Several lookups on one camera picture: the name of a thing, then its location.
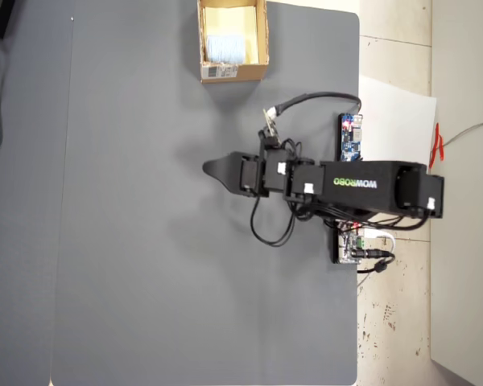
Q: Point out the black WOWROBO robot arm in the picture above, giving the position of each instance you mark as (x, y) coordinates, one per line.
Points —
(362, 185)

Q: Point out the white paper sheet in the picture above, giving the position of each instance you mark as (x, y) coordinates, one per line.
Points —
(394, 128)

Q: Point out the narrow grey desk mat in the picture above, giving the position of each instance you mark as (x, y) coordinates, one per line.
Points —
(24, 241)

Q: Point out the blue circuit board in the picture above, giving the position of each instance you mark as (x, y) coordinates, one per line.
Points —
(350, 138)

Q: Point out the open cardboard box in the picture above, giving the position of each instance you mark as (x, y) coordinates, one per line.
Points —
(250, 72)

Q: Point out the black object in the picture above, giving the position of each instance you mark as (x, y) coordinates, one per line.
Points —
(0, 16)

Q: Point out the white cabinet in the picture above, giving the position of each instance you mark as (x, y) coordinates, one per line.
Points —
(467, 241)

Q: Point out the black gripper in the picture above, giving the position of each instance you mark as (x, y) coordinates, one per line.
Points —
(271, 173)

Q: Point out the wide grey desk mat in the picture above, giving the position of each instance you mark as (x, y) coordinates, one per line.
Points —
(165, 241)

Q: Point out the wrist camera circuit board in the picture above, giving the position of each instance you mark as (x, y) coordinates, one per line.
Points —
(270, 128)

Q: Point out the white motor controller board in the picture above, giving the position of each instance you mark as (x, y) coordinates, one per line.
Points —
(348, 247)

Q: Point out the barcode shipping label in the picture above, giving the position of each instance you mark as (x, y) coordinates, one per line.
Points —
(221, 72)

